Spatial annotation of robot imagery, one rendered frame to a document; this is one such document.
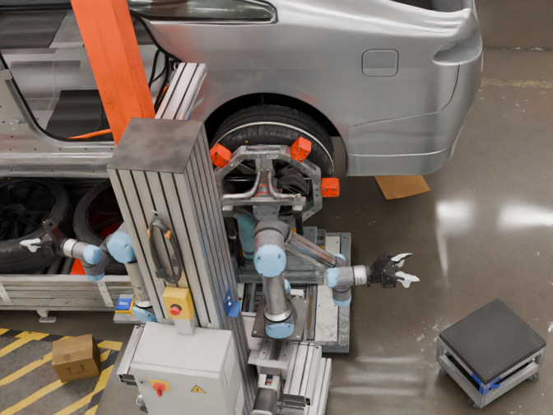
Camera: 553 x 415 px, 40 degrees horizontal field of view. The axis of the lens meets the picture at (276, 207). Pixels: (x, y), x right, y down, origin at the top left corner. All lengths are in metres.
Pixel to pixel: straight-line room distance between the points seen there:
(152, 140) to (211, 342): 0.83
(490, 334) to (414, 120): 1.12
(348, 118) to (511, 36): 2.94
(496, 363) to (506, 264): 0.99
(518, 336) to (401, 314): 0.75
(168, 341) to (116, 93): 1.04
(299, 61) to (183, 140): 1.33
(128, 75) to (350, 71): 1.08
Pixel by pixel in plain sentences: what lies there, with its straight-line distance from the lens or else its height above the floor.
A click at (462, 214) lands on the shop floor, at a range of 4.98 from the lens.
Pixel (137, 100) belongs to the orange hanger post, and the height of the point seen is 1.68.
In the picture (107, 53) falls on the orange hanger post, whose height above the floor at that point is 1.91.
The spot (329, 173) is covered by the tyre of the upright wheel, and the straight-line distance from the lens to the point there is 3.91.
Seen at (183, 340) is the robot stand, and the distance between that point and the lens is 2.91.
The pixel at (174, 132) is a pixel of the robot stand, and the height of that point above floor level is 2.03.
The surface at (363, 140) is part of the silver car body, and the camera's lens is 3.94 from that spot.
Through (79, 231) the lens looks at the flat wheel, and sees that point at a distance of 4.47.
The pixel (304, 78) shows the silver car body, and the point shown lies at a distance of 3.71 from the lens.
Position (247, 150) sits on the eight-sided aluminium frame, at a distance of 3.76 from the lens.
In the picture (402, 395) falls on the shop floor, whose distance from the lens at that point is 4.15.
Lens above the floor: 3.57
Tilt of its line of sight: 45 degrees down
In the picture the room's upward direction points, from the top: 7 degrees counter-clockwise
